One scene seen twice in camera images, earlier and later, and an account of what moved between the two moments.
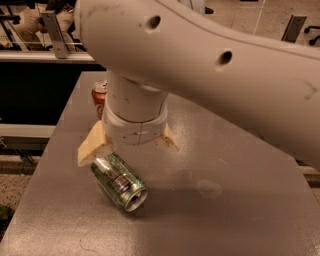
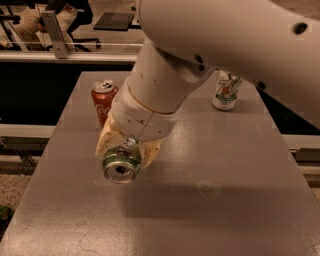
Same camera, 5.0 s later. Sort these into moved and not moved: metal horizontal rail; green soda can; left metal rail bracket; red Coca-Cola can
Moved: green soda can
Not moved: left metal rail bracket; metal horizontal rail; red Coca-Cola can
